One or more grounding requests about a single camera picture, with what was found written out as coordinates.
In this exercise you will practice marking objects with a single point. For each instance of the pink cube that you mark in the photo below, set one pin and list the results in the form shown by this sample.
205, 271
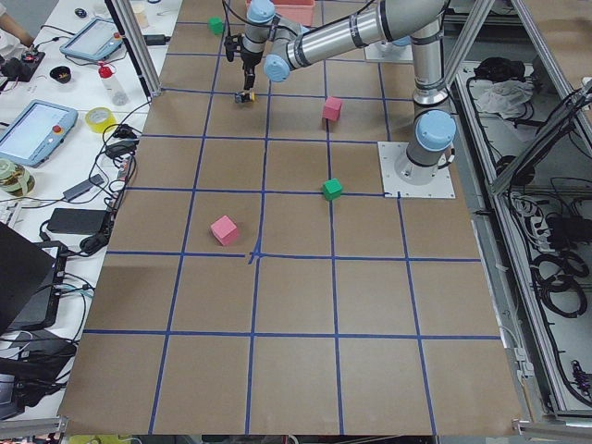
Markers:
225, 230
332, 109

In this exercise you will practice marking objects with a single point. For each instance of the far green cube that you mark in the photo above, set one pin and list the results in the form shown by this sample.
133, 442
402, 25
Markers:
216, 25

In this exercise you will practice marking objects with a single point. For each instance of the far pink cube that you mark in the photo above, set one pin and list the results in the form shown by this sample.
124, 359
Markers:
332, 109

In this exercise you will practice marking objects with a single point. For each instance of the near pink cube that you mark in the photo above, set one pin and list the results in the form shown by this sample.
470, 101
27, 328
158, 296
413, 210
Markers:
225, 230

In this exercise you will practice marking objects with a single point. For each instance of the yellow tape roll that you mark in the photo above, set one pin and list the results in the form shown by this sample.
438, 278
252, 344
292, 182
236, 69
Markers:
100, 120

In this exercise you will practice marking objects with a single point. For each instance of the blue teach pendant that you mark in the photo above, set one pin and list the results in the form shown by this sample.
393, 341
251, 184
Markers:
96, 41
36, 132

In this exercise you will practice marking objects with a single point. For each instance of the lower blue teach pendant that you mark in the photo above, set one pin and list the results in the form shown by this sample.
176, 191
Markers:
36, 132

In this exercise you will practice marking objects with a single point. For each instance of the aluminium frame post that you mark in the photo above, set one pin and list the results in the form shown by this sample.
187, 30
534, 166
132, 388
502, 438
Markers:
121, 13

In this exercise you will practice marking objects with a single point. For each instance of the black power adapter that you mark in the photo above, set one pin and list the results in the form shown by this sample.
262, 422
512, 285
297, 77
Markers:
77, 221

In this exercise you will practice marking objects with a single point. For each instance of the white cloth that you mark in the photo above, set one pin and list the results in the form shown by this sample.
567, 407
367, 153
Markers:
507, 99

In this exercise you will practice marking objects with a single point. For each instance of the black bowl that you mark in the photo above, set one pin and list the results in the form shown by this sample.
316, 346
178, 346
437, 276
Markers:
61, 74

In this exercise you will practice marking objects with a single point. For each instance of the green cube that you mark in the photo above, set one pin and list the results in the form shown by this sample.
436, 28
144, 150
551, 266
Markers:
216, 25
332, 189

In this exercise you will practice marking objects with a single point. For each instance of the upper blue teach pendant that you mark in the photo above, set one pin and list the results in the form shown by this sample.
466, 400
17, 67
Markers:
96, 41

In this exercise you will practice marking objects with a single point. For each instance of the black laptop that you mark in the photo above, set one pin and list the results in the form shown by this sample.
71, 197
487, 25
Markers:
30, 275

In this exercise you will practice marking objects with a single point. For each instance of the near green cube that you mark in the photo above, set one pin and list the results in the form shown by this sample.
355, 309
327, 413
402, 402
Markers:
332, 189

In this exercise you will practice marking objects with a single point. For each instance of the clear bottle red cap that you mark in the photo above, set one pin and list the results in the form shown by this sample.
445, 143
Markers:
112, 85

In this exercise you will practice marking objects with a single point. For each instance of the pink plastic bin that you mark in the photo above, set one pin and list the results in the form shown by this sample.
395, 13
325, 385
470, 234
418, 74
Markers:
301, 11

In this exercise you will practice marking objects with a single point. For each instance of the yellow black button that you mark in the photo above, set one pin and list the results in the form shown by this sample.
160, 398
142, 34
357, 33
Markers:
244, 97

